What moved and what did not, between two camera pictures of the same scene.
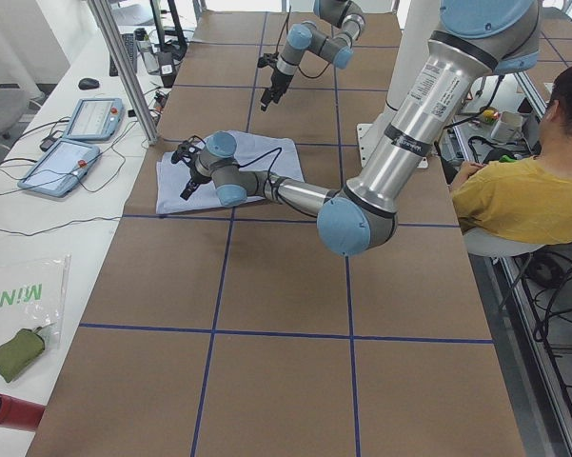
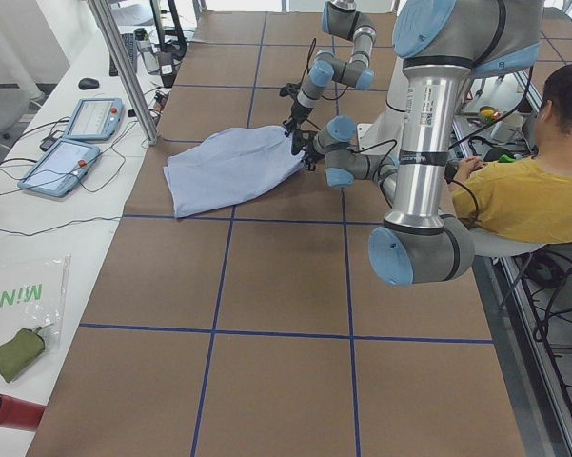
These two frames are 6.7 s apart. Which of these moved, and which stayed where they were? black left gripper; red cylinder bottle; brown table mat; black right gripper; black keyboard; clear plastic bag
Moved: black left gripper; black right gripper
Stayed: red cylinder bottle; brown table mat; clear plastic bag; black keyboard
